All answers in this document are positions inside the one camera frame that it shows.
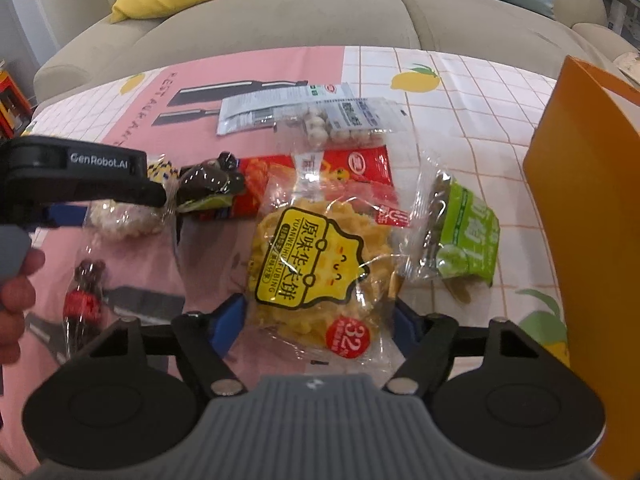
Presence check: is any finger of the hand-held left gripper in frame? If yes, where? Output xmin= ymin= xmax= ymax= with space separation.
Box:
xmin=47 ymin=177 xmax=167 ymax=207
xmin=32 ymin=205 xmax=91 ymax=228

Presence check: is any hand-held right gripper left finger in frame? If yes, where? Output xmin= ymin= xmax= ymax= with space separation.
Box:
xmin=91 ymin=294 xmax=249 ymax=397

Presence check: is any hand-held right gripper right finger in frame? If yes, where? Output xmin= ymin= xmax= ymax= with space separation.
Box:
xmin=384 ymin=298 xmax=538 ymax=395

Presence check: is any pale puffed snack packet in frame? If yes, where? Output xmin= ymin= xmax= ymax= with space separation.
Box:
xmin=85 ymin=157 xmax=176 ymax=241

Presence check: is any yellow label waffle packet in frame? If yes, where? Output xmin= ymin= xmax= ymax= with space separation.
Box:
xmin=247 ymin=160 xmax=441 ymax=386

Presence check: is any green snack packet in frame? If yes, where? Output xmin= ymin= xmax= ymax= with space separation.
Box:
xmin=400 ymin=150 xmax=501 ymax=306

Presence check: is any red snack packet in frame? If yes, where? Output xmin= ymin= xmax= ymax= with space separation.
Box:
xmin=230 ymin=145 xmax=416 ymax=226

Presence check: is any orange box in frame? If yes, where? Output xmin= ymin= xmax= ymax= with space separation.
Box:
xmin=522 ymin=55 xmax=640 ymax=476

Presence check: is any person's left hand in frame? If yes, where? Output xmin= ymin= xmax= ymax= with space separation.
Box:
xmin=0 ymin=250 xmax=45 ymax=366

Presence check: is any dark chocolate snack packet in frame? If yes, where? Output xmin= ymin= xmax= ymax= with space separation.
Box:
xmin=175 ymin=150 xmax=251 ymax=221

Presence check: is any orange red stool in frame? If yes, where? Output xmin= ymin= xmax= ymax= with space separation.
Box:
xmin=0 ymin=67 xmax=31 ymax=141

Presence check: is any cola bottle gummy packet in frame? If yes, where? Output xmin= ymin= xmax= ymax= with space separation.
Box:
xmin=57 ymin=245 xmax=116 ymax=361

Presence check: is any grey white snack packet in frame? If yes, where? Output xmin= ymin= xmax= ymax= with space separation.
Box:
xmin=216 ymin=82 xmax=351 ymax=136

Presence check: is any clear packet of round balls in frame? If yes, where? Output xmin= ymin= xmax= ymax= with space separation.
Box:
xmin=272 ymin=97 xmax=406 ymax=151

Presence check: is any pink white printed tablecloth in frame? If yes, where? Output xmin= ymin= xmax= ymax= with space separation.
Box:
xmin=0 ymin=45 xmax=571 ymax=386

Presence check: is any beige sofa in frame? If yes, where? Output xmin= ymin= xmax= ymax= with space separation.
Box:
xmin=32 ymin=0 xmax=640 ymax=106

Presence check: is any printed paper sheet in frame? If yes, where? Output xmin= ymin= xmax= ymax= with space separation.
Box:
xmin=612 ymin=52 xmax=640 ymax=86

